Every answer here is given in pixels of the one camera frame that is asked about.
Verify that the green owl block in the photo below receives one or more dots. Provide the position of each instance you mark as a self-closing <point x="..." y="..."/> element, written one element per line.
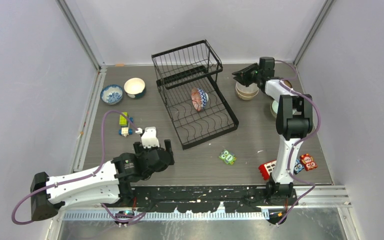
<point x="227" y="157"/>

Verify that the dark teal bowl white foot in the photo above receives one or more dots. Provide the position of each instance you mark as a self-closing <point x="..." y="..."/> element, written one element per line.
<point x="135" y="88"/>

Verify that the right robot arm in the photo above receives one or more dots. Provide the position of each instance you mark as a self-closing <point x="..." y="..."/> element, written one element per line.
<point x="294" y="121"/>

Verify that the black wire dish rack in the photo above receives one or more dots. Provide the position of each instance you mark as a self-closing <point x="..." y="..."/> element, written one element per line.
<point x="187" y="81"/>

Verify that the red patterned bowl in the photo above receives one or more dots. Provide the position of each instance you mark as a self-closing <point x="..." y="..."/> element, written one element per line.
<point x="199" y="98"/>

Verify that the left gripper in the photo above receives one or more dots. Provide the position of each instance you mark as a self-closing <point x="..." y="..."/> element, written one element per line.
<point x="139" y="149"/>

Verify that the dark blue owl block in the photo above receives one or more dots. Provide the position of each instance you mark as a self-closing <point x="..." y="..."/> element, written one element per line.
<point x="298" y="167"/>

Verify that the blue white patterned bowl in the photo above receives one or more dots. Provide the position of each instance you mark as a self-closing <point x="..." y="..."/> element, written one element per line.
<point x="112" y="94"/>

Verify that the brown rimmed bowl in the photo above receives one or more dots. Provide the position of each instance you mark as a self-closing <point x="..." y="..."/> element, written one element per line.
<point x="287" y="83"/>

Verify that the red grid block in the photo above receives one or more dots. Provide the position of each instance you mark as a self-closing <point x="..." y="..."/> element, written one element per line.
<point x="266" y="169"/>

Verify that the cream bowl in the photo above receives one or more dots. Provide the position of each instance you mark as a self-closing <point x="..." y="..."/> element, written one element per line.
<point x="247" y="91"/>
<point x="246" y="97"/>

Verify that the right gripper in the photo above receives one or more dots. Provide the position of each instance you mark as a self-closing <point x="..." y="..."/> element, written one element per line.
<point x="244" y="79"/>

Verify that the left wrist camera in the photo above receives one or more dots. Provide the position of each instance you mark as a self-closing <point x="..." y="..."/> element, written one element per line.
<point x="148" y="137"/>

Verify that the mint green bowl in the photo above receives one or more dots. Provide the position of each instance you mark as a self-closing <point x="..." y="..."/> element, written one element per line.
<point x="274" y="108"/>

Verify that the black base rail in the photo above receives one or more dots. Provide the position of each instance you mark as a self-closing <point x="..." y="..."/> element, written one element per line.
<point x="207" y="199"/>

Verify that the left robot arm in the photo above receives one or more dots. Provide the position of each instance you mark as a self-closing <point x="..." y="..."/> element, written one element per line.
<point x="110" y="185"/>

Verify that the yellow blue toy block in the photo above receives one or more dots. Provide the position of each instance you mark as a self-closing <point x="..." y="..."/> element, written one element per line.
<point x="125" y="129"/>

